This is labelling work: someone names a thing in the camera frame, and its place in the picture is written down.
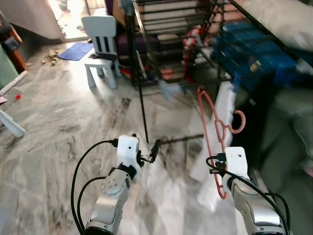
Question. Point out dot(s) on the pink clothes hanger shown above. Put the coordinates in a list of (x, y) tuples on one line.
[(244, 121)]

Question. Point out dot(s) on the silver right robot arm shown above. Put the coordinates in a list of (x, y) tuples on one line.
[(254, 210)]

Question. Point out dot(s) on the black hanging garment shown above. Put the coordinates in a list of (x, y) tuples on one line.
[(252, 122)]

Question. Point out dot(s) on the white shirt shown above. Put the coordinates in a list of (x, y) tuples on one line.
[(226, 107)]

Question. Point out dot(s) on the dark green sofa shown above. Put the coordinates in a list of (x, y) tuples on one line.
[(293, 147)]

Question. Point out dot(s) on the white slatted child chair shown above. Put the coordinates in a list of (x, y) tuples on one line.
[(100, 63)]

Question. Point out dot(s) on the black metal drying rack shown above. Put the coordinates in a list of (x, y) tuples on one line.
[(129, 49)]

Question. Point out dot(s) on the red white striped fabric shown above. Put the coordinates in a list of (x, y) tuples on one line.
[(191, 54)]

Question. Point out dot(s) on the blue floor mat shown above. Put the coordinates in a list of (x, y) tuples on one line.
[(76, 51)]

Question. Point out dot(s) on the crumpled brown cloth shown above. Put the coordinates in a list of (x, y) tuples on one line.
[(51, 58)]

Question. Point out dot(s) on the blue hard suitcase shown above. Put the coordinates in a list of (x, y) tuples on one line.
[(259, 54)]

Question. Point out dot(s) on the small red ball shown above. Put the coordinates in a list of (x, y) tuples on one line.
[(18, 97)]

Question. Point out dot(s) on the white paper roll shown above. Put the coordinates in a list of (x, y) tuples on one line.
[(13, 83)]

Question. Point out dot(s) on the small pink paper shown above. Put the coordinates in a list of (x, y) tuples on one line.
[(3, 99)]

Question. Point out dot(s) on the green mesh screen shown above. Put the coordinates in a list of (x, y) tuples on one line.
[(5, 68)]

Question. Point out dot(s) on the brown wooden cabinet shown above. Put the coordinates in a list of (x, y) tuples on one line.
[(14, 44)]

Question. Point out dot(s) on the white storage box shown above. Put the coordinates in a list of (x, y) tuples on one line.
[(283, 19)]

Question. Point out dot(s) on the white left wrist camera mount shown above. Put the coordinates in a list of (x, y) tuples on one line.
[(128, 149)]

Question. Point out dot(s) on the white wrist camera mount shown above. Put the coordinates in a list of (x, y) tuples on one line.
[(128, 149), (235, 159)]

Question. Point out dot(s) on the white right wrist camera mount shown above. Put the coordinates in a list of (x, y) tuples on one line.
[(235, 159)]

